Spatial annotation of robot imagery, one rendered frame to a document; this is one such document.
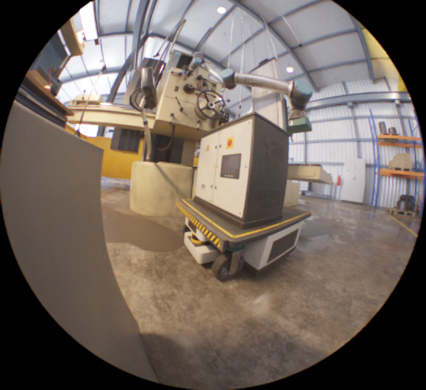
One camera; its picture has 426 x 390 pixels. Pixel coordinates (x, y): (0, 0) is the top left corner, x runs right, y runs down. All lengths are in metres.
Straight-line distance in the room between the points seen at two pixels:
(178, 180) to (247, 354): 1.51
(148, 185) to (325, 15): 8.84
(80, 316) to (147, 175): 1.41
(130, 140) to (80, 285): 2.03
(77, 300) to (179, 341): 0.44
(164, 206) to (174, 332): 1.26
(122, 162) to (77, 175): 3.71
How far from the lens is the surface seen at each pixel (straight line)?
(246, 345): 0.58
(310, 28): 8.31
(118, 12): 10.08
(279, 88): 1.08
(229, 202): 0.63
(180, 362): 0.54
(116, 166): 3.89
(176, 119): 1.52
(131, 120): 1.78
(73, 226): 0.15
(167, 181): 1.46
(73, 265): 0.15
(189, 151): 2.19
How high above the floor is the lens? 0.54
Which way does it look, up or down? 1 degrees down
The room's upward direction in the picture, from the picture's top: 6 degrees clockwise
